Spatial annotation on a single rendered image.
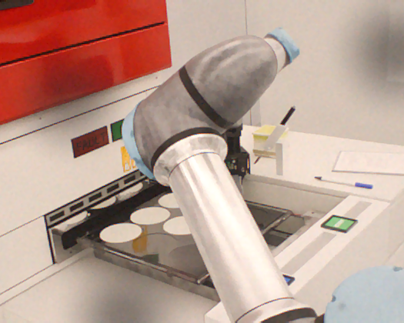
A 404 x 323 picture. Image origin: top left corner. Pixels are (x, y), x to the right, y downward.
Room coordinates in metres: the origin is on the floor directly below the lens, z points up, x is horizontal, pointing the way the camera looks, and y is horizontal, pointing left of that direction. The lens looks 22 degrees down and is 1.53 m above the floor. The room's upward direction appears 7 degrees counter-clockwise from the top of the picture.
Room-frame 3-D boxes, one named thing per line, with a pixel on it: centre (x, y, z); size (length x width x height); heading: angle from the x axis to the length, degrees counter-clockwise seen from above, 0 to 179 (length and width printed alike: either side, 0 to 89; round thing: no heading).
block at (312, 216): (1.23, -0.40, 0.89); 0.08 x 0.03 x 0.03; 46
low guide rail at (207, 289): (1.16, -0.04, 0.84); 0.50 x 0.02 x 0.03; 46
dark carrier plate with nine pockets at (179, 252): (1.28, -0.08, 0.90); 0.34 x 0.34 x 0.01; 46
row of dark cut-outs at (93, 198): (1.42, 0.09, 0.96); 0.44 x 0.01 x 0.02; 136
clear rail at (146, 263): (1.15, 0.05, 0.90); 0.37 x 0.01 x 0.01; 46
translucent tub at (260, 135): (1.53, -0.35, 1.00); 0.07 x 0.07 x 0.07; 48
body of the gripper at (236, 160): (1.35, -0.21, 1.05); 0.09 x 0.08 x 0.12; 6
